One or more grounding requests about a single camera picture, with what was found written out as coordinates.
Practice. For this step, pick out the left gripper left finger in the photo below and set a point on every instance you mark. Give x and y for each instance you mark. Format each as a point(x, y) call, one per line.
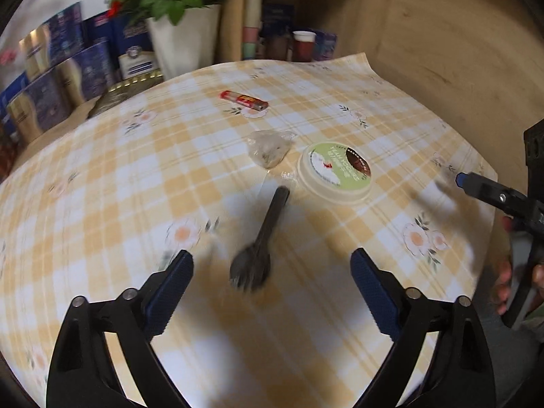
point(165, 292)

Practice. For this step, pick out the green noodle cup lid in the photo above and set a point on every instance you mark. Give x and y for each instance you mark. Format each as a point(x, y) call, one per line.
point(335, 172)

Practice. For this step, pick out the stacked pastel paper cups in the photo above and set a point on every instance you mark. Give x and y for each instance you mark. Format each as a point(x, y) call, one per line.
point(250, 28)

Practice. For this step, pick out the white flower pot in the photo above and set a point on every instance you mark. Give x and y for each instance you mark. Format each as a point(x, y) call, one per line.
point(187, 46)

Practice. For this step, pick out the clear plastic wrapper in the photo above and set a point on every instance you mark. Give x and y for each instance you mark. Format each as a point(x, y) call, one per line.
point(268, 148)

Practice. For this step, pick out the wooden shelf unit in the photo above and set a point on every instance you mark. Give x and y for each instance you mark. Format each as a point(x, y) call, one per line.
point(359, 24)

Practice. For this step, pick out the black plastic fork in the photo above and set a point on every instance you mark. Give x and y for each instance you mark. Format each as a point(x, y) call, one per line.
point(251, 267)

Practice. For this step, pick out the yellow plaid tablecloth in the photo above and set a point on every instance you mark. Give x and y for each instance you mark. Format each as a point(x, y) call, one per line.
point(108, 204)

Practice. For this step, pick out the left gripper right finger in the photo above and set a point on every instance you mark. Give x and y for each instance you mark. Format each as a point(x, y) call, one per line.
point(373, 286)

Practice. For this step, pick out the person right hand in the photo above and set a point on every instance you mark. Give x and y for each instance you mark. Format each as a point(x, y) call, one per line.
point(501, 289)

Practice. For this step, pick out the red paper cup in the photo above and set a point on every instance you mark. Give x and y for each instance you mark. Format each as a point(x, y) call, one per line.
point(303, 43)

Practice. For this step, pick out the small red lighter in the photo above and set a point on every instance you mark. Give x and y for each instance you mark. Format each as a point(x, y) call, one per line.
point(244, 100)

